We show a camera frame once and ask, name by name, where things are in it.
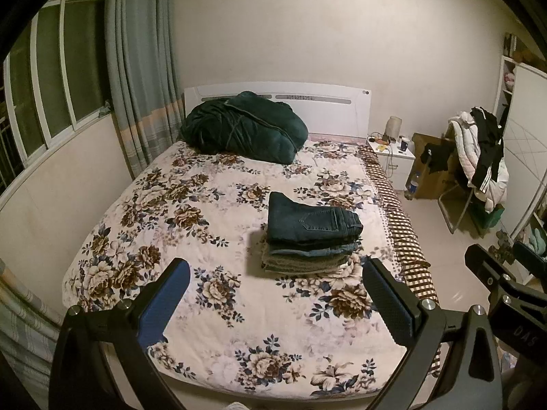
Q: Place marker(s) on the stack of folded clothes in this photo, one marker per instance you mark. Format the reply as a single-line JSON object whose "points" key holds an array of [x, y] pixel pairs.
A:
{"points": [[316, 248]]}

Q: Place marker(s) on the large brown cardboard box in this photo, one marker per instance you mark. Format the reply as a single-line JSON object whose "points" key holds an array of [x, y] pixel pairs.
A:
{"points": [[431, 183]]}

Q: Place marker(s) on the dark blue jeans pants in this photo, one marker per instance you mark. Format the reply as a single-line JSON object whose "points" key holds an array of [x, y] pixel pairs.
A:
{"points": [[307, 218]]}

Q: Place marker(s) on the white nightstand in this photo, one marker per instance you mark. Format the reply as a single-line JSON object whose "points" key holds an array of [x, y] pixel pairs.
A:
{"points": [[399, 171]]}

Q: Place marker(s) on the metal folding chair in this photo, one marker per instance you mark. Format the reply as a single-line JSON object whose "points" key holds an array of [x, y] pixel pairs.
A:
{"points": [[446, 209]]}

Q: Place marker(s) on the white framed window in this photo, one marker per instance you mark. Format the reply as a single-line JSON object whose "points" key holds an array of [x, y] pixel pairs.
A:
{"points": [[51, 72]]}

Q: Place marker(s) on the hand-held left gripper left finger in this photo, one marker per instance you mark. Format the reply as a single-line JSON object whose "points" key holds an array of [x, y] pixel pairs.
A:
{"points": [[162, 307]]}

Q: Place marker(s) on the teal folded cloth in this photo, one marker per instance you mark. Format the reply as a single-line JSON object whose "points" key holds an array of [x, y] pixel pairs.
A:
{"points": [[536, 235]]}

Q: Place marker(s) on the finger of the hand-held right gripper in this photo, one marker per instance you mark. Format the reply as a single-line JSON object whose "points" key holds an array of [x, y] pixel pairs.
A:
{"points": [[530, 254], [485, 267]]}

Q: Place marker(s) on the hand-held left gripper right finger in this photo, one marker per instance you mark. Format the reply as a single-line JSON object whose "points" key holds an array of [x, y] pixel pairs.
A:
{"points": [[391, 307]]}

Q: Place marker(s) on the olive green folded pants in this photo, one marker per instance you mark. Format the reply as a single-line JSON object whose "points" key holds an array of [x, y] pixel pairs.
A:
{"points": [[299, 264]]}

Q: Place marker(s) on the white headboard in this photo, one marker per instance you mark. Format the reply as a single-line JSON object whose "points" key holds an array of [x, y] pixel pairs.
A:
{"points": [[333, 115]]}

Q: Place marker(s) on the clear water bottle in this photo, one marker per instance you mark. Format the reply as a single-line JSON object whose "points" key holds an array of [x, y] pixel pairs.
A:
{"points": [[412, 186]]}

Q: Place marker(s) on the green storage box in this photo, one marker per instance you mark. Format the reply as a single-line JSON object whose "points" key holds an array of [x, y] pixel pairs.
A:
{"points": [[491, 218]]}

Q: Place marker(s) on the white wardrobe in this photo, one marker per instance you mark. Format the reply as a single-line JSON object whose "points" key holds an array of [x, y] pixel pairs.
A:
{"points": [[527, 115]]}

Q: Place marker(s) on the beige table lamp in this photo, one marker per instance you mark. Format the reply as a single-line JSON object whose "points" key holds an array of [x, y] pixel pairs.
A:
{"points": [[393, 128]]}

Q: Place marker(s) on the black striped clothing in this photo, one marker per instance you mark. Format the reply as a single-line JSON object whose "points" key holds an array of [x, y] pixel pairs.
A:
{"points": [[487, 149]]}

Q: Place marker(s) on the bed with floral cover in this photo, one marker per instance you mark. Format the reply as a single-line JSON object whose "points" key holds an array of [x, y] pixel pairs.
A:
{"points": [[192, 200]]}

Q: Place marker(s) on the brown checkered bed sheet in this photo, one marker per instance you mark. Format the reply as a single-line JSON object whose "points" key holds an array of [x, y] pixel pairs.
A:
{"points": [[401, 230]]}

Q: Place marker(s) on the dark cup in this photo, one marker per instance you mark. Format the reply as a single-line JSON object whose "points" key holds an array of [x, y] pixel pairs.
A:
{"points": [[404, 144]]}

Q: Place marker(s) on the chair with draped jackets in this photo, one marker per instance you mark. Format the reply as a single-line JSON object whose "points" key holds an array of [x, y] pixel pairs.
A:
{"points": [[498, 188]]}

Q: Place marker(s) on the pink cloth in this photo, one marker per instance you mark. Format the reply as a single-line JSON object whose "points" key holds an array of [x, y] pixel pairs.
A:
{"points": [[509, 81]]}

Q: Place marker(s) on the striped grey curtain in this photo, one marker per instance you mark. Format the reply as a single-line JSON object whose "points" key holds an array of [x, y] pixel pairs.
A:
{"points": [[21, 329]]}

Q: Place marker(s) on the small black garment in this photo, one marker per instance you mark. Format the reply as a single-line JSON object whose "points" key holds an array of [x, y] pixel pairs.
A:
{"points": [[436, 158]]}

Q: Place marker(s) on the grey-green curtain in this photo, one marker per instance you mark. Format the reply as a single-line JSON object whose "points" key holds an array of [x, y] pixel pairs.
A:
{"points": [[141, 72]]}

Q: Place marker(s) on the dark green quilt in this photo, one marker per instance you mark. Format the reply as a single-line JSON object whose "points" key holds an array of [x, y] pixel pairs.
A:
{"points": [[243, 132]]}

